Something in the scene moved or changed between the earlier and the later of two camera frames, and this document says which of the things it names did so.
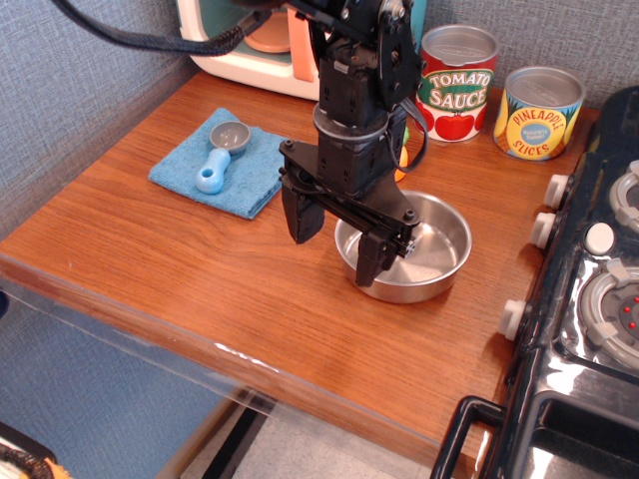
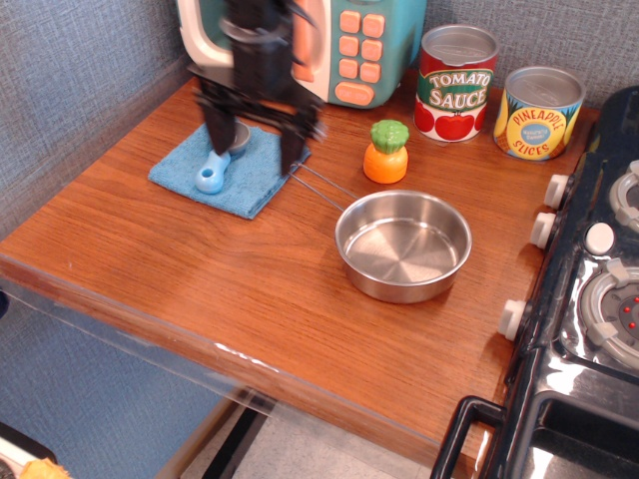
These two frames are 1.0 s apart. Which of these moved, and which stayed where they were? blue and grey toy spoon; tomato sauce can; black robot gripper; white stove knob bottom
Moved: black robot gripper
Stayed: blue and grey toy spoon; tomato sauce can; white stove knob bottom
